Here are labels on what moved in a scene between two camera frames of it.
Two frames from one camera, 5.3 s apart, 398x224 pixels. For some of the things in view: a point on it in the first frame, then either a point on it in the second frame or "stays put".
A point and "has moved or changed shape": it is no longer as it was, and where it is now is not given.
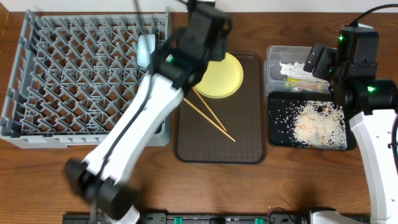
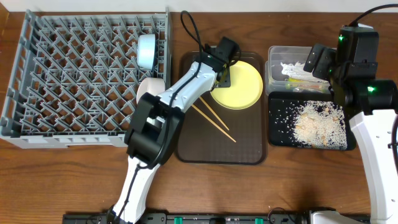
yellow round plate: x=222 y=79 has moved or changed shape
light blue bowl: x=145 y=47 stays put
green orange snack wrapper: x=300 y=84 stays put
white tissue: x=296 y=70 stays put
